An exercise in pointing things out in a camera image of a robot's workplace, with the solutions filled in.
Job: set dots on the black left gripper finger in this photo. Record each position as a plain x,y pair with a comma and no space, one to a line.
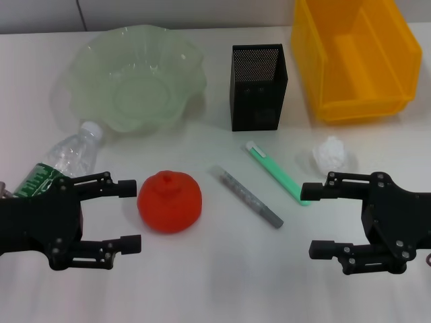
131,244
128,188

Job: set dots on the yellow plastic bin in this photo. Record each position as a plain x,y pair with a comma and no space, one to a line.
357,94

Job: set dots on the black mesh pen holder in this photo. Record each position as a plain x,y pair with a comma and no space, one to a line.
257,101

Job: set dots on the clear plastic water bottle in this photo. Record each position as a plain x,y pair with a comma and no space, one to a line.
72,154

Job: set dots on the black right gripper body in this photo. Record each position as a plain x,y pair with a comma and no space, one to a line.
400,218

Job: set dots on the green pen with white cap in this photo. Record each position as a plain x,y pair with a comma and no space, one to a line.
279,175

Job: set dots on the white paper ball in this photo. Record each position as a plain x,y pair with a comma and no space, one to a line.
329,155

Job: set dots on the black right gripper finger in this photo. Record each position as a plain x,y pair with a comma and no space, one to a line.
320,249
311,191

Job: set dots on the gray marker pen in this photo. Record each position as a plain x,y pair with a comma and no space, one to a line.
247,198

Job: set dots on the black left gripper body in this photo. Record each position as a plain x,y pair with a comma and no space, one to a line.
37,222

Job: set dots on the red tomato-shaped object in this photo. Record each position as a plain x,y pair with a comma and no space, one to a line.
170,207

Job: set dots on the green glass fruit plate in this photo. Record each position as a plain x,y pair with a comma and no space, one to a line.
141,91

